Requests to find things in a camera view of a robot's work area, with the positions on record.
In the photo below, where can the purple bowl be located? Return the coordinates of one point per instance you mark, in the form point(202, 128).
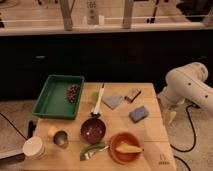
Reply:
point(93, 130)

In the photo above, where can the blue sponge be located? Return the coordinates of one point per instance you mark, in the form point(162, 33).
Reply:
point(138, 114)

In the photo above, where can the yellow banana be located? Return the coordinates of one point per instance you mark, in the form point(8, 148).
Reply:
point(125, 149)

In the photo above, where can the silver fork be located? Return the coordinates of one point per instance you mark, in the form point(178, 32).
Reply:
point(88, 155)

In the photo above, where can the white paper cup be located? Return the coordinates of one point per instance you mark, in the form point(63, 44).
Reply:
point(34, 147)

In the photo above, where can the green plastic tray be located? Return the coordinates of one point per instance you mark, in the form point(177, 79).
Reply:
point(53, 102)

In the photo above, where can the orange bowl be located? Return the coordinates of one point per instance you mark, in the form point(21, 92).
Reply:
point(123, 138)

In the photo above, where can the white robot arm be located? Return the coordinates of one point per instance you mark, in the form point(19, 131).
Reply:
point(185, 83)

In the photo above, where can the red grape bunch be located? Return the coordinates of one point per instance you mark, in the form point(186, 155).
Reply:
point(72, 93)

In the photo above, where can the brown black small box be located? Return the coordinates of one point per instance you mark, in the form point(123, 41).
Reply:
point(132, 95)

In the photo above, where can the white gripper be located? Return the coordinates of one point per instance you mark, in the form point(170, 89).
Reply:
point(168, 110)

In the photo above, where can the green pepper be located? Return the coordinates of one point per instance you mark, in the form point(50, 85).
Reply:
point(91, 148)

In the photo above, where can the blue grey cloth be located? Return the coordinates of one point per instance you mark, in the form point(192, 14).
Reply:
point(112, 101)

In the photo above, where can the metal cup yellow handle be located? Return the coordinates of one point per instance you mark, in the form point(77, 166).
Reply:
point(58, 137)

